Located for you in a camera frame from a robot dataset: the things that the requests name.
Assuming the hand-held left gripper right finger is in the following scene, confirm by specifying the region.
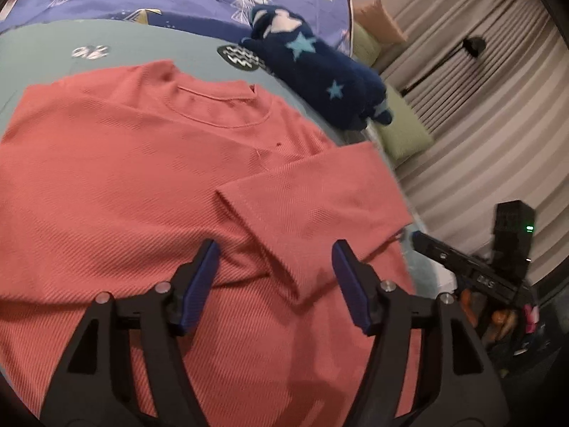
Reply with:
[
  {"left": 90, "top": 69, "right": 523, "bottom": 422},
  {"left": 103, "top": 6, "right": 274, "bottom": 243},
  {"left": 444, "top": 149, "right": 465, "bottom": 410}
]
[{"left": 331, "top": 239, "right": 510, "bottom": 427}]

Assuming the navy star-print fleece garment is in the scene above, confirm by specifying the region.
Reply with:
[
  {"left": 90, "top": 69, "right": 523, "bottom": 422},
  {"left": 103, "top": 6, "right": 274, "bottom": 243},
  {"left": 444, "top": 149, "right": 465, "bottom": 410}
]
[{"left": 240, "top": 4, "right": 395, "bottom": 132}]

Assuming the striped grey curtain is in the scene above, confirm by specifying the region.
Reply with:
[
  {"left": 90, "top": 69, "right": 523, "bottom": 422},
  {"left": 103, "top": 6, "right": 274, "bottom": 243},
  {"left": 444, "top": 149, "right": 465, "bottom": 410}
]
[{"left": 373, "top": 0, "right": 569, "bottom": 285}]

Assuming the green pillow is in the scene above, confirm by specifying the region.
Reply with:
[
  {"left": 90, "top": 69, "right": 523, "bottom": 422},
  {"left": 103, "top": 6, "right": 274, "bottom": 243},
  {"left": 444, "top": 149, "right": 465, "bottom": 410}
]
[{"left": 351, "top": 22, "right": 434, "bottom": 163}]

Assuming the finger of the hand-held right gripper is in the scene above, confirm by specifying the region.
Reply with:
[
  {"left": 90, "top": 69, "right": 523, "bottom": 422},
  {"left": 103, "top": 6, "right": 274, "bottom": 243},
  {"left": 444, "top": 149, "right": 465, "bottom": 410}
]
[{"left": 411, "top": 230, "right": 463, "bottom": 274}]

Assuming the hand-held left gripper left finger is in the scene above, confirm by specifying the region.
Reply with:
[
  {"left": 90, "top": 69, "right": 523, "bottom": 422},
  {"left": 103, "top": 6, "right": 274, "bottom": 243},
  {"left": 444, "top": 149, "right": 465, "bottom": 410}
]
[{"left": 40, "top": 239, "right": 220, "bottom": 427}]

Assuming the coral knit shirt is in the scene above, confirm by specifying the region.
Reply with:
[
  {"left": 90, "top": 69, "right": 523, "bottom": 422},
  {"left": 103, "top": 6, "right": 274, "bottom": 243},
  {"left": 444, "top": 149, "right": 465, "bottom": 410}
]
[{"left": 0, "top": 59, "right": 423, "bottom": 419}]

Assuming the beige pillow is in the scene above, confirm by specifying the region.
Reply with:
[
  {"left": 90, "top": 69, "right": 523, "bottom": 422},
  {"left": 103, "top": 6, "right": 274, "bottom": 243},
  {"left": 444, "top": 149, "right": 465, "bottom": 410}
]
[{"left": 354, "top": 0, "right": 409, "bottom": 45}]

